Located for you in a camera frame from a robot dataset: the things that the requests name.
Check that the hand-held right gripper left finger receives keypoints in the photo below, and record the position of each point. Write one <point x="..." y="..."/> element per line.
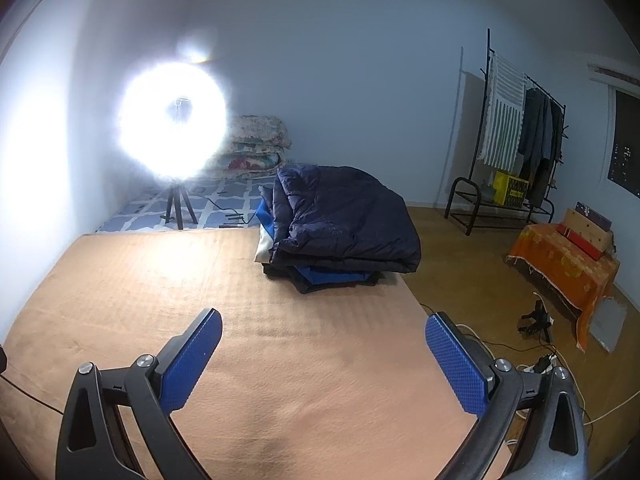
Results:
<point x="192" y="360"/>

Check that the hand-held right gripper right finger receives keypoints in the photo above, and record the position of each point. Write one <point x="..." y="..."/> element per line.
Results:
<point x="455" y="360"/>

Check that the navy quilted down jacket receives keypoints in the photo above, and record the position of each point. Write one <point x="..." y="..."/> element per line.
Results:
<point x="345" y="220"/>

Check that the dark hanging clothes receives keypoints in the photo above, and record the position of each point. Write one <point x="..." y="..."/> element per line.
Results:
<point x="537" y="135"/>

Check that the black clothes rack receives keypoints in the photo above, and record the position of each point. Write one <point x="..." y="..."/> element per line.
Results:
<point x="488" y="42"/>

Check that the power strip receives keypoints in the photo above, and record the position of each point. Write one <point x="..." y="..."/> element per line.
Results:
<point x="542" y="362"/>

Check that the black floor gadget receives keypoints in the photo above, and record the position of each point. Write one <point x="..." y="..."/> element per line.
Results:
<point x="537" y="320"/>

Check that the tan blanket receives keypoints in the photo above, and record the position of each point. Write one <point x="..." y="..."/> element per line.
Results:
<point x="300" y="335"/>

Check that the black folded garment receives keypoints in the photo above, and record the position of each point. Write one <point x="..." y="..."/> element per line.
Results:
<point x="305" y="286"/>

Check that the orange cloth covered table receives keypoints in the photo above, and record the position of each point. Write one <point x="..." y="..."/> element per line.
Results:
<point x="565" y="270"/>

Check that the white and blue garment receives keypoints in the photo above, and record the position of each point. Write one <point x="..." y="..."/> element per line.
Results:
<point x="265" y="230"/>

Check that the black tripod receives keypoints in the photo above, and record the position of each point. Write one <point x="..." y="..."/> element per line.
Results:
<point x="175" y="205"/>

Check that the grey board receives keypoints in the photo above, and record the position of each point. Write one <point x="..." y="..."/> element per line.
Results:
<point x="607" y="325"/>

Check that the blue checked bed sheet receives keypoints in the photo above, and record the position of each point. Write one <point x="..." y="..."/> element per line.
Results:
<point x="135" y="210"/>

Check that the red flat box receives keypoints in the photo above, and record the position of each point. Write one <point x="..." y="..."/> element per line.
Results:
<point x="580" y="241"/>

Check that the yellow plastic crate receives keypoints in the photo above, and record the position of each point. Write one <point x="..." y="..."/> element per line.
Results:
<point x="510" y="187"/>

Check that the cardboard box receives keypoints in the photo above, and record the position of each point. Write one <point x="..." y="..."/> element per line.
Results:
<point x="575" y="220"/>

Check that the dark purple box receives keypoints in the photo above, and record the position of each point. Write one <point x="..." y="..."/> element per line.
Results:
<point x="595" y="216"/>

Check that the folded floral quilt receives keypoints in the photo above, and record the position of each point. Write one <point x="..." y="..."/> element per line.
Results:
<point x="255" y="135"/>

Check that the striped towel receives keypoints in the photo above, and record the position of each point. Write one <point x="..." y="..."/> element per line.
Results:
<point x="502" y="120"/>

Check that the dark window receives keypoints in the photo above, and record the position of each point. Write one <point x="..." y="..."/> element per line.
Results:
<point x="625" y="150"/>

